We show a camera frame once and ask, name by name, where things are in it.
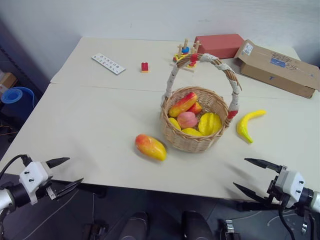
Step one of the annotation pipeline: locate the blue rolled foam mat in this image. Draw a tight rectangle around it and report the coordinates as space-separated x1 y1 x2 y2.
1 86 35 110

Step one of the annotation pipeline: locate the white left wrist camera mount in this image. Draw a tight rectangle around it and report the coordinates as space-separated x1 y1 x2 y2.
19 161 50 206

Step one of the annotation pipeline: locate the white strip with coloured letters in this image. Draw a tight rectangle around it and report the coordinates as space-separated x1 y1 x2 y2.
91 52 127 76

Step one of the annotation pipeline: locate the dark rounded shape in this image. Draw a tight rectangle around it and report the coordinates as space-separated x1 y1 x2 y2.
180 210 214 240
119 211 150 240

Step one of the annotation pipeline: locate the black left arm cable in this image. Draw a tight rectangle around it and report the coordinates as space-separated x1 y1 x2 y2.
0 154 33 181

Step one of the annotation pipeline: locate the large red-yellow toy mango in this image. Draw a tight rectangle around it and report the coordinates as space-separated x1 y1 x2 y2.
135 133 167 162

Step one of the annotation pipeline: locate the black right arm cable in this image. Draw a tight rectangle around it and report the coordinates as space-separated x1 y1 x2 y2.
278 206 316 240

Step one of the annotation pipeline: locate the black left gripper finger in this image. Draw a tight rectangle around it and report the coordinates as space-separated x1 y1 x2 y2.
45 157 71 169
54 177 84 201

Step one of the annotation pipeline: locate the wooden ring stacking toy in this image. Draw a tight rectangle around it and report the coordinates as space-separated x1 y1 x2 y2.
169 37 203 74

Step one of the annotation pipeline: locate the brown cardboard box with labels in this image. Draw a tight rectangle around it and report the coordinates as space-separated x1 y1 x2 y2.
233 39 320 99

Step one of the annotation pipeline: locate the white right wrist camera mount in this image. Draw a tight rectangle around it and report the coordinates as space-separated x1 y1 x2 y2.
274 170 306 209

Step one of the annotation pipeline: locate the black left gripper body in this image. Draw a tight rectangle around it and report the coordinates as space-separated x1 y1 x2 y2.
36 177 60 201

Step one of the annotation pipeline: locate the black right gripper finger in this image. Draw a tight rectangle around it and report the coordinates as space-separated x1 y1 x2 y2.
244 157 282 174
232 182 273 204

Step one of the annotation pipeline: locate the wicker basket with handle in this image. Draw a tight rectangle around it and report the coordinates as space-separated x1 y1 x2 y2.
159 52 242 153

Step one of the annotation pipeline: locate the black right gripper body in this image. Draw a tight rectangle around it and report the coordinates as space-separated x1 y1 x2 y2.
266 165 288 204

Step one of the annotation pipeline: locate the red foam brick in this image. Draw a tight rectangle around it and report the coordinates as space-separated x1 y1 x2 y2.
193 33 245 60

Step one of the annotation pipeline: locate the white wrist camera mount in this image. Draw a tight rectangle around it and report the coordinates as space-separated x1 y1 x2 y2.
19 161 50 206
274 170 306 209

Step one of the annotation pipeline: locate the slim red-yellow toy mango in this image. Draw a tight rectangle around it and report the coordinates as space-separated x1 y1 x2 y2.
168 91 198 118

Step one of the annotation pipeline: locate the small red-orange toy fruit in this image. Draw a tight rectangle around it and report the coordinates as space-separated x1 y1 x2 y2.
187 101 203 116

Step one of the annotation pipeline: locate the yellow toy banana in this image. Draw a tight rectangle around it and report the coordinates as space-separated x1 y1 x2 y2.
236 109 268 144

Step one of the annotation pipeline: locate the long yellow toy fruit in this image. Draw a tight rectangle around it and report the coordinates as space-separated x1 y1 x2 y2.
181 127 204 137

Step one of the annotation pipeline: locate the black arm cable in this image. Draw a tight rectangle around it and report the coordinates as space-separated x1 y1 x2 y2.
278 206 316 240
0 154 33 181

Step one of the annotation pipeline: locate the small brown cardboard box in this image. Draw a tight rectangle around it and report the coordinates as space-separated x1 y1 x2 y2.
0 71 18 93

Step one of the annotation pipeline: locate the pink toy peach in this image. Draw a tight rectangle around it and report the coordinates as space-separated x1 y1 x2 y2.
177 111 199 130

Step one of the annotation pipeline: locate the yellow toy starfruit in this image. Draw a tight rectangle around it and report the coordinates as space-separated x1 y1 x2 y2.
197 112 223 137

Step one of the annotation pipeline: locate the small yellow toy fruit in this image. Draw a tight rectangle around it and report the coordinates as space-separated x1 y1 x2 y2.
168 117 182 132

